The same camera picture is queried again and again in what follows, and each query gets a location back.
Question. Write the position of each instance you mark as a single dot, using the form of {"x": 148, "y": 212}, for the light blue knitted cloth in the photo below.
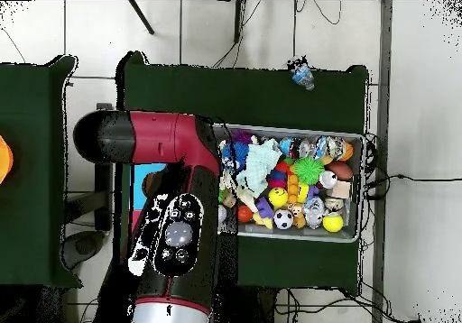
{"x": 258, "y": 167}

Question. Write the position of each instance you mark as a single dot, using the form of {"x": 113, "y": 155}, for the yellow smiley ball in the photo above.
{"x": 278, "y": 196}

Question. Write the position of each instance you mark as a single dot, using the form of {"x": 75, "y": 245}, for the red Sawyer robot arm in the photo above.
{"x": 158, "y": 139}

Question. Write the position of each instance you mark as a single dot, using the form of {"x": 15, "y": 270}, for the wooden box with three holes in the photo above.
{"x": 142, "y": 186}

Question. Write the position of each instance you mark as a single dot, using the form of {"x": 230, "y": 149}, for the silver mesh bin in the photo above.
{"x": 306, "y": 233}

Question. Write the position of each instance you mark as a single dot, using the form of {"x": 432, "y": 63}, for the blue spiky ball with eyes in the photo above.
{"x": 236, "y": 153}

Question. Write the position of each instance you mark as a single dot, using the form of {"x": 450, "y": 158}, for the purple spiky toy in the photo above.
{"x": 241, "y": 137}

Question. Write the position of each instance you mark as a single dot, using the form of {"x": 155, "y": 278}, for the orange red ball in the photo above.
{"x": 244, "y": 213}

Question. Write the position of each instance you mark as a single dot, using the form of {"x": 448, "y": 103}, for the white baseball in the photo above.
{"x": 222, "y": 214}

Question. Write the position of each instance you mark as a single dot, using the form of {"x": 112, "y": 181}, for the black and white soccer ball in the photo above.
{"x": 283, "y": 219}

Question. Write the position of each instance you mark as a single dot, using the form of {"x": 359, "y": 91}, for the green spiky ball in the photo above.
{"x": 308, "y": 169}

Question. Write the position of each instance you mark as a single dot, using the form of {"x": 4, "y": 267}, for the dark green table cloth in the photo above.
{"x": 270, "y": 95}

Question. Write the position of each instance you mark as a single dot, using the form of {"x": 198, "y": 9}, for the crushed clear plastic bottle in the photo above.
{"x": 303, "y": 77}

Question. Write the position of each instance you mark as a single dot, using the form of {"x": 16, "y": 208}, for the black stand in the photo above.
{"x": 104, "y": 193}

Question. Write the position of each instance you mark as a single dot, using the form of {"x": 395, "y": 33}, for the black tripod leg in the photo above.
{"x": 239, "y": 20}
{"x": 142, "y": 18}

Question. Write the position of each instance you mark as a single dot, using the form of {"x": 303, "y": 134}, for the grey round floor base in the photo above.
{"x": 85, "y": 245}

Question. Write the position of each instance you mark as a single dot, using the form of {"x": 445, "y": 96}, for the green covered side table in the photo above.
{"x": 32, "y": 211}

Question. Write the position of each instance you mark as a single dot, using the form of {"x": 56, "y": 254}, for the orange object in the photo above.
{"x": 5, "y": 160}

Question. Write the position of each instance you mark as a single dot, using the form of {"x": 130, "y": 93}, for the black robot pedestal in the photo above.
{"x": 256, "y": 305}

